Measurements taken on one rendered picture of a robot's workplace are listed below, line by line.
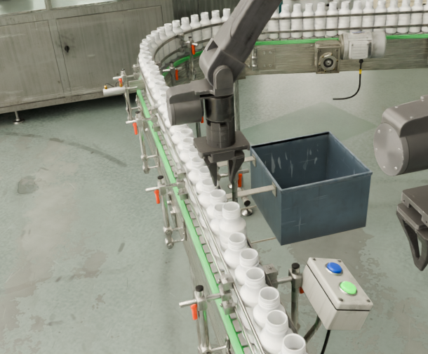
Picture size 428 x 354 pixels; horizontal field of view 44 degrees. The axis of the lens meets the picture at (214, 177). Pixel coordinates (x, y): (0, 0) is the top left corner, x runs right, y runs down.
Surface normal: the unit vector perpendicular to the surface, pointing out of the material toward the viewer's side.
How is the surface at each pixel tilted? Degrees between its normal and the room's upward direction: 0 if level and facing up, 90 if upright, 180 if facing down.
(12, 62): 90
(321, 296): 70
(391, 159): 90
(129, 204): 0
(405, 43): 90
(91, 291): 0
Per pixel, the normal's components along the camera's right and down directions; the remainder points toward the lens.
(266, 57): -0.05, 0.53
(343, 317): 0.26, 0.49
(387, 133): -0.96, 0.18
